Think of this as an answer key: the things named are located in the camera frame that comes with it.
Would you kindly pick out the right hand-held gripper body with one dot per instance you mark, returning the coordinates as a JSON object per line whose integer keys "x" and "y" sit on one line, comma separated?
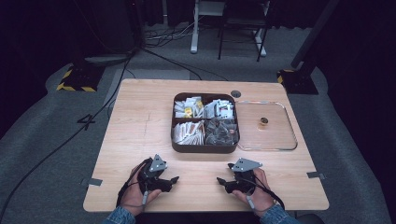
{"x": 244, "y": 179}

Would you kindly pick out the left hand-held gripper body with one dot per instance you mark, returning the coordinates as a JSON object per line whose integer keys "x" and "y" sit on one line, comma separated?
{"x": 151, "y": 177}

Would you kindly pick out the person's right hand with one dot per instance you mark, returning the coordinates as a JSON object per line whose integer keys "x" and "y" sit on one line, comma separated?
{"x": 261, "y": 194}

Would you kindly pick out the person's left hand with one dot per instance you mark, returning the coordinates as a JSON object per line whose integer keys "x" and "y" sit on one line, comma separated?
{"x": 134, "y": 196}

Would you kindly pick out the brown divided box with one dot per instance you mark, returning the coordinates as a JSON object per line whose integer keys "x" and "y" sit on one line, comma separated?
{"x": 204, "y": 148}

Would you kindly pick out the pile of clear grey bags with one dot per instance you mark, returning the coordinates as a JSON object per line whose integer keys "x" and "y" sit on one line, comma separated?
{"x": 221, "y": 132}

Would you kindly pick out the pile of white orange sachets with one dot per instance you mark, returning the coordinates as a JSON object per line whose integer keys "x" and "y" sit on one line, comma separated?
{"x": 188, "y": 133}

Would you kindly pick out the clear lid with gold knob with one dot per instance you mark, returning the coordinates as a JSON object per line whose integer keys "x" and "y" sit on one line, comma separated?
{"x": 271, "y": 137}

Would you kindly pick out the grey tape strip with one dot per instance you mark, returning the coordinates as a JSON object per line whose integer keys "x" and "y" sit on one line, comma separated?
{"x": 95, "y": 182}
{"x": 315, "y": 175}

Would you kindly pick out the pile of white red packets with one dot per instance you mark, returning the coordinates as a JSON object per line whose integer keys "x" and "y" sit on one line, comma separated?
{"x": 219, "y": 109}

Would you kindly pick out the pile of white yellow packets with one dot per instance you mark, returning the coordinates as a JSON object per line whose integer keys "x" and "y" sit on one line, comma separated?
{"x": 189, "y": 108}

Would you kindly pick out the round grey table grommet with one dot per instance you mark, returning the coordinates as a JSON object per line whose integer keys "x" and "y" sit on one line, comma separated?
{"x": 235, "y": 93}

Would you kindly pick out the yellow black striped stand base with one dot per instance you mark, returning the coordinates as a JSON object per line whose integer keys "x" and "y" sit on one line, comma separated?
{"x": 297, "y": 81}
{"x": 79, "y": 79}

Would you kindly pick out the black slanted pole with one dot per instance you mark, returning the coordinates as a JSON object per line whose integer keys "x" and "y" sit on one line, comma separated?
{"x": 314, "y": 34}

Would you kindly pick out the white desk frame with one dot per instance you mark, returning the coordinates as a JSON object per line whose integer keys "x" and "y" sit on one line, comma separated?
{"x": 195, "y": 31}

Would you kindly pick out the black metal chair frame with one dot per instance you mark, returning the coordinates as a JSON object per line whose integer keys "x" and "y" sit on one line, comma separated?
{"x": 241, "y": 23}

